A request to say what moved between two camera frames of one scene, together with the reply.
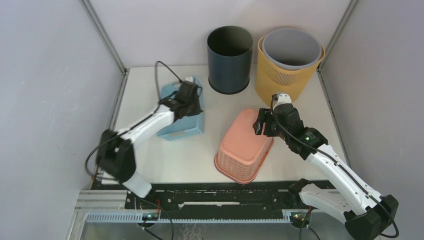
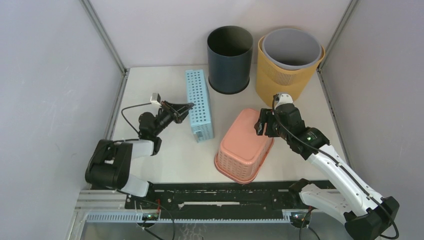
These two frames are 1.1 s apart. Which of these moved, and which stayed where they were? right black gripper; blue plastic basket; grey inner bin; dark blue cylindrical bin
Moved: blue plastic basket
Stayed: dark blue cylindrical bin; grey inner bin; right black gripper
